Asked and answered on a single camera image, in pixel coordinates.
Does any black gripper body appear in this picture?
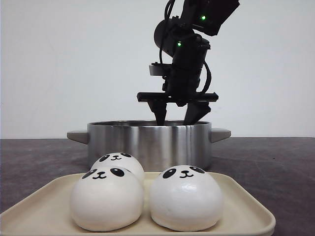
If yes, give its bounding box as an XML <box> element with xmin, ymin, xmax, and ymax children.
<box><xmin>137</xmin><ymin>63</ymin><xmax>219</xmax><ymax>106</ymax></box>

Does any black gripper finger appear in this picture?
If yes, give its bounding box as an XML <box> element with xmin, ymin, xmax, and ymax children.
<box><xmin>184</xmin><ymin>101</ymin><xmax>211</xmax><ymax>124</ymax></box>
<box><xmin>148</xmin><ymin>101</ymin><xmax>167</xmax><ymax>124</ymax></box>

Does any panda bun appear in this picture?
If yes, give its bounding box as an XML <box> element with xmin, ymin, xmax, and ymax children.
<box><xmin>91</xmin><ymin>152</ymin><xmax>145</xmax><ymax>184</ymax></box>
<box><xmin>149</xmin><ymin>165</ymin><xmax>223</xmax><ymax>232</ymax></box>
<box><xmin>70</xmin><ymin>166</ymin><xmax>144</xmax><ymax>231</ymax></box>

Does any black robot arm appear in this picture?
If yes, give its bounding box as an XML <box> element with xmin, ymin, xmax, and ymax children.
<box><xmin>137</xmin><ymin>0</ymin><xmax>240</xmax><ymax>125</ymax></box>

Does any stainless steel pot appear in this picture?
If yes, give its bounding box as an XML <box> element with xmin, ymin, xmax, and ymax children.
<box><xmin>67</xmin><ymin>120</ymin><xmax>231</xmax><ymax>172</ymax></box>

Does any cream rectangular tray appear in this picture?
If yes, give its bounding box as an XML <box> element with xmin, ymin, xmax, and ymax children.
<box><xmin>0</xmin><ymin>173</ymin><xmax>276</xmax><ymax>236</ymax></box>

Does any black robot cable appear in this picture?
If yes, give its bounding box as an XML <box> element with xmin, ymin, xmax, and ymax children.
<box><xmin>195</xmin><ymin>61</ymin><xmax>213</xmax><ymax>94</ymax></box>

